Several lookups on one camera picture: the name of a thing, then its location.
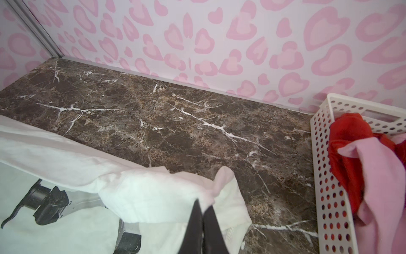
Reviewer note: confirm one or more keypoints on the white plastic laundry basket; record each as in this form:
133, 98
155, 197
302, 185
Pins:
336, 232

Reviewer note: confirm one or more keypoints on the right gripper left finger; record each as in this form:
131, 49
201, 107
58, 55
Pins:
192, 242

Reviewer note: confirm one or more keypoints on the left corner aluminium post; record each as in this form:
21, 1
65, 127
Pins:
34, 26

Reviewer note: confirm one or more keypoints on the white t-shirt with black print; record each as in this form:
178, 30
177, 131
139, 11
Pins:
61, 197

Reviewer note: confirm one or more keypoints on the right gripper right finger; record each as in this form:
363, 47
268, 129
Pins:
213, 241

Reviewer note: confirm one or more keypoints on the red t-shirt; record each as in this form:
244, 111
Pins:
348, 131

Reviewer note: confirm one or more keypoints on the pink t-shirt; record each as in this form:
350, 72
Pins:
381, 218

